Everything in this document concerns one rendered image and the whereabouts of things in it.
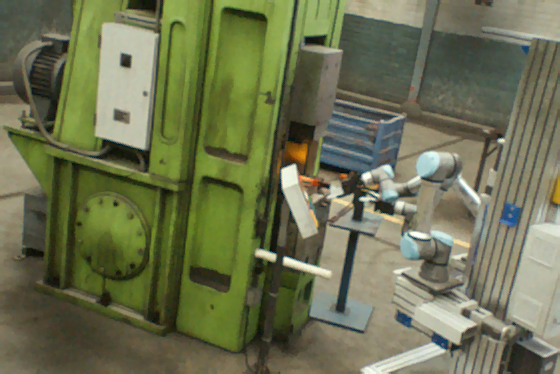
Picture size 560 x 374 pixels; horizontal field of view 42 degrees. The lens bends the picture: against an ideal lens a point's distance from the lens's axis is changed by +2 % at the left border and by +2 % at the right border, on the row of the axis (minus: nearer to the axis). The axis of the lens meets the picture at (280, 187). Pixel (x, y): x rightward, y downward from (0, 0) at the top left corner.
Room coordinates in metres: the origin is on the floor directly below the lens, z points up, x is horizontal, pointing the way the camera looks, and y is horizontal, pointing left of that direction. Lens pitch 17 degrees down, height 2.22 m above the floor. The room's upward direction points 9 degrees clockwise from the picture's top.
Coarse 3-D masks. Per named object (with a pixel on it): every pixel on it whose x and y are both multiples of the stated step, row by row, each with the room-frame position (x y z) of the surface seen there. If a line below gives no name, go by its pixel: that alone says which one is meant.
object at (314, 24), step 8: (312, 0) 4.07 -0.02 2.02; (320, 0) 4.16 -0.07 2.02; (328, 0) 4.30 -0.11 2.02; (312, 8) 4.09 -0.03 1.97; (320, 8) 4.17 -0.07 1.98; (328, 8) 4.32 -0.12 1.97; (312, 16) 4.10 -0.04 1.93; (320, 16) 4.22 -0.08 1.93; (328, 16) 4.33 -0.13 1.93; (304, 24) 3.99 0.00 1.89; (312, 24) 4.09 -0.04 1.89; (320, 24) 4.21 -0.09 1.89; (328, 24) 4.33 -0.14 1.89; (304, 32) 4.00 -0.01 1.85; (312, 32) 4.11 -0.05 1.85; (320, 32) 4.23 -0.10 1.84
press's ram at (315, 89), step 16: (304, 48) 4.03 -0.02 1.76; (320, 48) 4.14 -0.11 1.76; (304, 64) 3.98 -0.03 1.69; (320, 64) 3.94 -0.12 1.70; (336, 64) 4.15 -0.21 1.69; (304, 80) 3.97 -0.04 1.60; (320, 80) 3.94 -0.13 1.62; (336, 80) 4.19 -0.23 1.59; (304, 96) 3.96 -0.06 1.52; (320, 96) 3.98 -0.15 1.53; (304, 112) 3.96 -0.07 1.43; (320, 112) 4.02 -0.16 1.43
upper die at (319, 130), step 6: (294, 126) 4.03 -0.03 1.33; (300, 126) 4.02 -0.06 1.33; (306, 126) 4.00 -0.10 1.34; (312, 126) 3.99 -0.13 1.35; (318, 126) 4.02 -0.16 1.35; (324, 126) 4.12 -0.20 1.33; (288, 132) 4.04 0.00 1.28; (294, 132) 4.03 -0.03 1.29; (300, 132) 4.01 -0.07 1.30; (306, 132) 4.00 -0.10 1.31; (312, 132) 3.99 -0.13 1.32; (318, 132) 4.04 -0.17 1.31; (324, 132) 4.14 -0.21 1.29; (306, 138) 4.00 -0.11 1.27; (312, 138) 3.99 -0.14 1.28; (318, 138) 4.05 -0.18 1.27
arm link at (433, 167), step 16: (432, 160) 3.25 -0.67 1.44; (448, 160) 3.29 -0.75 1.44; (432, 176) 3.25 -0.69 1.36; (448, 176) 3.32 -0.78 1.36; (432, 192) 3.27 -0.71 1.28; (416, 208) 3.30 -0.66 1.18; (432, 208) 3.27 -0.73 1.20; (416, 224) 3.28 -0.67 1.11; (416, 240) 3.25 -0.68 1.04; (432, 240) 3.31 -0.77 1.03; (416, 256) 3.24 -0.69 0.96; (432, 256) 3.29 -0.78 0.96
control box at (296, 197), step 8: (288, 168) 3.66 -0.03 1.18; (296, 168) 3.63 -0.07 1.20; (288, 176) 3.52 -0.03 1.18; (296, 176) 3.47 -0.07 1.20; (288, 184) 3.39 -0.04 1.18; (296, 184) 3.35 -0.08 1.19; (288, 192) 3.35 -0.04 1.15; (296, 192) 3.35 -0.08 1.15; (304, 192) 3.51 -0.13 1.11; (288, 200) 3.35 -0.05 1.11; (296, 200) 3.36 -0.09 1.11; (304, 200) 3.36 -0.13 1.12; (296, 208) 3.36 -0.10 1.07; (304, 208) 3.36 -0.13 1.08; (296, 216) 3.36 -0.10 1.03; (304, 216) 3.36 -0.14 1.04; (304, 224) 3.36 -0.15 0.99; (312, 224) 3.36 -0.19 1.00; (304, 232) 3.36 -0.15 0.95; (312, 232) 3.36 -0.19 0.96
